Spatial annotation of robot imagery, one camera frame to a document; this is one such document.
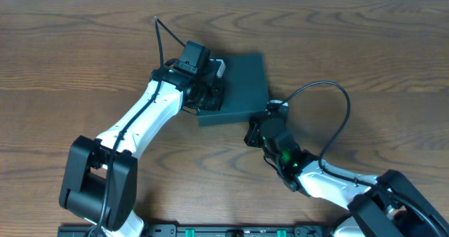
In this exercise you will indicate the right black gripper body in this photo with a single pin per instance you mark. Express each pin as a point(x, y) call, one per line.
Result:
point(251, 134)

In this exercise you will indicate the dark green box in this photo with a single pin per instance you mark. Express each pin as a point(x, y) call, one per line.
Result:
point(245, 91)

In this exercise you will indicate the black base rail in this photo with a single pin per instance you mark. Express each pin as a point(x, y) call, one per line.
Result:
point(170, 230)

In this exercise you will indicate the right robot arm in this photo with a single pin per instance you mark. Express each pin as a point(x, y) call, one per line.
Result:
point(385, 205)

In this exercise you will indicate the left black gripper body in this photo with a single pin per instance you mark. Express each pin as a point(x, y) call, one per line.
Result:
point(217, 99)

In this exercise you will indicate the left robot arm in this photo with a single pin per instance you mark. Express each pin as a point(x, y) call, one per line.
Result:
point(100, 180)

